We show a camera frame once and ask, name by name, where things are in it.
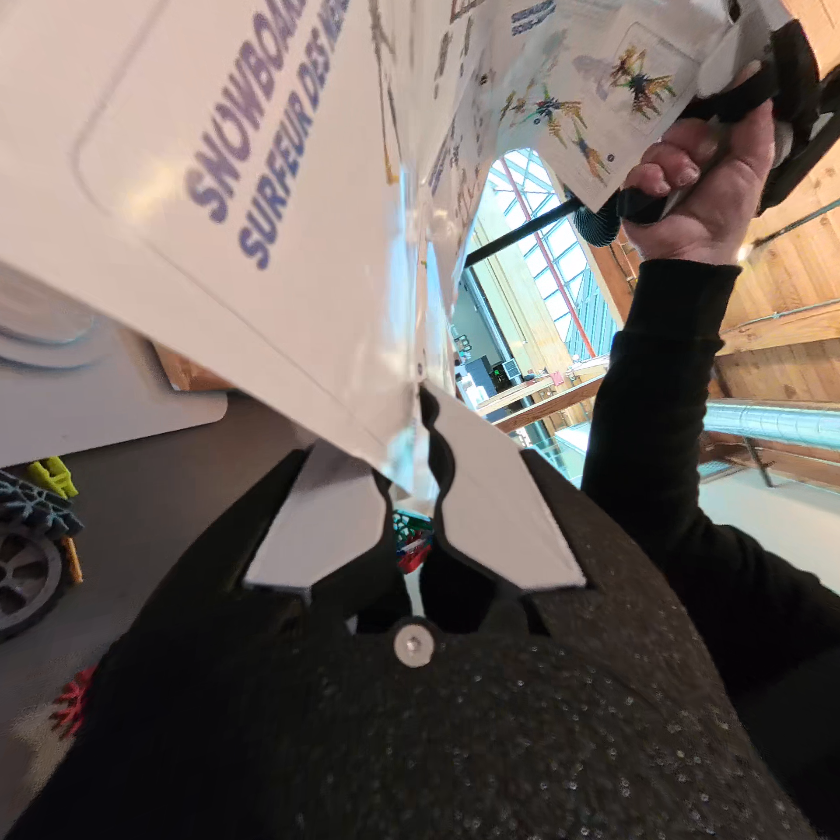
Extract silver air duct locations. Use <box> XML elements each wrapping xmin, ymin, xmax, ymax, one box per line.
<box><xmin>702</xmin><ymin>398</ymin><xmax>840</xmax><ymax>454</ymax></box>

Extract toy instruction sheet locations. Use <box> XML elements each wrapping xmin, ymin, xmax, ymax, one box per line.
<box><xmin>0</xmin><ymin>0</ymin><xmax>744</xmax><ymax>501</ymax></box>

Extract person's right hand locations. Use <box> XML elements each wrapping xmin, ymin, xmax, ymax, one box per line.
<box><xmin>619</xmin><ymin>66</ymin><xmax>780</xmax><ymax>267</ymax></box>

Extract black pole stand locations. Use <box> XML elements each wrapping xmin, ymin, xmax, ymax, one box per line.
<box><xmin>462</xmin><ymin>193</ymin><xmax>622</xmax><ymax>270</ymax></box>

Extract black toy wheel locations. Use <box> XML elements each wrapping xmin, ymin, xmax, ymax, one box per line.
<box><xmin>0</xmin><ymin>517</ymin><xmax>70</xmax><ymax>642</ymax></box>

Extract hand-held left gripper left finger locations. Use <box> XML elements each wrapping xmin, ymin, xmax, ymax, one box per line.
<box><xmin>243</xmin><ymin>438</ymin><xmax>395</xmax><ymax>592</ymax></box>

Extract person's right forearm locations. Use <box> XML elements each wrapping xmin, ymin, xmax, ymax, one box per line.
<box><xmin>580</xmin><ymin>259</ymin><xmax>840</xmax><ymax>697</ymax></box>

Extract colourful construction toy pieces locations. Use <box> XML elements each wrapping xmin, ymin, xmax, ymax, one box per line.
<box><xmin>392</xmin><ymin>511</ymin><xmax>435</xmax><ymax>547</ymax></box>

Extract white rounded panel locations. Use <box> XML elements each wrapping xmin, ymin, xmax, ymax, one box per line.
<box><xmin>0</xmin><ymin>261</ymin><xmax>229</xmax><ymax>469</ymax></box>

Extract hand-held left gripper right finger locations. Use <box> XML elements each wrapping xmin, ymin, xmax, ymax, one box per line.
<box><xmin>419</xmin><ymin>382</ymin><xmax>587</xmax><ymax>632</ymax></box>

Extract blue snowflake connector piece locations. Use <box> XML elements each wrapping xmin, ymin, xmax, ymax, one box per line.
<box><xmin>0</xmin><ymin>469</ymin><xmax>86</xmax><ymax>540</ymax></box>

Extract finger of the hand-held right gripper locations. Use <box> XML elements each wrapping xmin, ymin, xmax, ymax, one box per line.
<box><xmin>725</xmin><ymin>0</ymin><xmax>790</xmax><ymax>31</ymax></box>

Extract lime green toy piece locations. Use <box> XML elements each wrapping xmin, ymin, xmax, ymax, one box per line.
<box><xmin>25</xmin><ymin>455</ymin><xmax>80</xmax><ymax>501</ymax></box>

